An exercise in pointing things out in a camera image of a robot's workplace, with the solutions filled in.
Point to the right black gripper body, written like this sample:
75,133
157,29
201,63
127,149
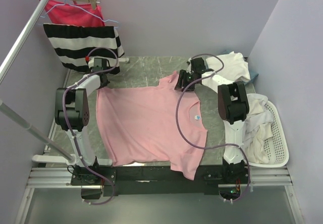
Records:
186,76

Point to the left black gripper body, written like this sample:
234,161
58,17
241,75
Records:
106,84

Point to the pink t shirt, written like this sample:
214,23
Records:
138,125

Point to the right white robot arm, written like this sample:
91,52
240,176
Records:
233,108

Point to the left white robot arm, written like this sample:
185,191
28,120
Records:
72,114

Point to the black white striped garment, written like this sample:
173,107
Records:
73,44

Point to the folded white t shirt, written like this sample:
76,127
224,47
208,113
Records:
235,67

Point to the folded blue t shirt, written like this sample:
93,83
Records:
253,74

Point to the red hanging garment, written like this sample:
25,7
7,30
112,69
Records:
67,14

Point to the metal clothes rack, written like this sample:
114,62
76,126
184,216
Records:
5,66

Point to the white laundry basket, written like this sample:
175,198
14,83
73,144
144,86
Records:
275,147

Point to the black base beam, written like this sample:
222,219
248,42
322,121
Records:
141,180

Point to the blue wire hanger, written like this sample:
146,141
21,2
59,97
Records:
108,22

